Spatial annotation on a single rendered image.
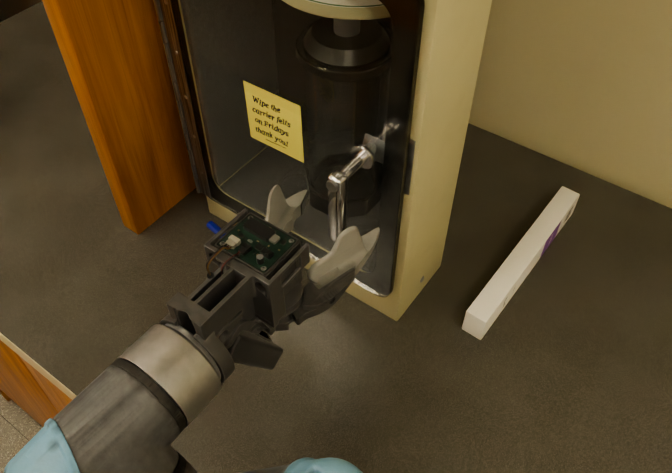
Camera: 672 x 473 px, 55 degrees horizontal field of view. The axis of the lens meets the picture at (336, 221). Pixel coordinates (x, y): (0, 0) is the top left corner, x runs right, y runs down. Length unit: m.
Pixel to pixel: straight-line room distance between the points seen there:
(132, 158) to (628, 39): 0.67
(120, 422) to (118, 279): 0.43
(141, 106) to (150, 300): 0.25
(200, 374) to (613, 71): 0.71
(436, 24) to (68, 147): 0.73
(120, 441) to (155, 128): 0.49
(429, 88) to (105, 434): 0.37
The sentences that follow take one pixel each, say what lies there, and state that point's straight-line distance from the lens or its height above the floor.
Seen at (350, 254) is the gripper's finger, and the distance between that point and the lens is 0.59.
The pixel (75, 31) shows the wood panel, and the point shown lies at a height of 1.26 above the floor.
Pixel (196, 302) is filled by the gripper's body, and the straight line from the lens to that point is 0.51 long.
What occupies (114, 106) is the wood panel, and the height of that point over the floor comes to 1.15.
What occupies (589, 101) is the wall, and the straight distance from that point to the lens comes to 1.03.
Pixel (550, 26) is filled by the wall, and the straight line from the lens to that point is 1.00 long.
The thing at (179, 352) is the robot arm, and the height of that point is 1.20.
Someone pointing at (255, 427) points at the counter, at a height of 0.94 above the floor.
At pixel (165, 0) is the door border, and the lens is 0.73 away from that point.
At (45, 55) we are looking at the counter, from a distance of 1.35.
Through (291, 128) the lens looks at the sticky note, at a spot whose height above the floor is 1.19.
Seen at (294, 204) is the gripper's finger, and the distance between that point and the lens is 0.65.
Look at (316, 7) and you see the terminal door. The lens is 0.58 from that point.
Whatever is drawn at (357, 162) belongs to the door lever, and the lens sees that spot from 0.62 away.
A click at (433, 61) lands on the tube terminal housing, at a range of 0.55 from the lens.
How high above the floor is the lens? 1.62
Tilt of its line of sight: 48 degrees down
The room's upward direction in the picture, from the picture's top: straight up
